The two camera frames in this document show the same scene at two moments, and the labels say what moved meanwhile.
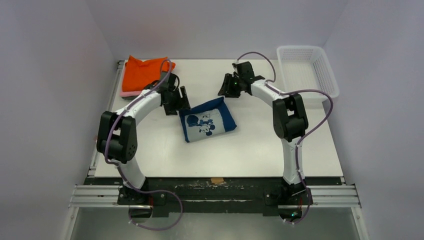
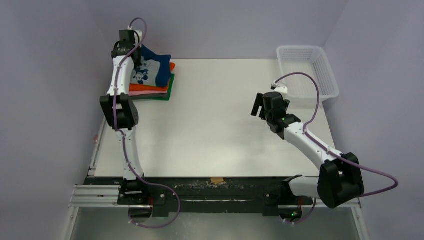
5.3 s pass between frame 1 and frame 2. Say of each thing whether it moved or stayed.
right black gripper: moved
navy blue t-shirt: moved
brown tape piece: stayed
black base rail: stayed
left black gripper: moved
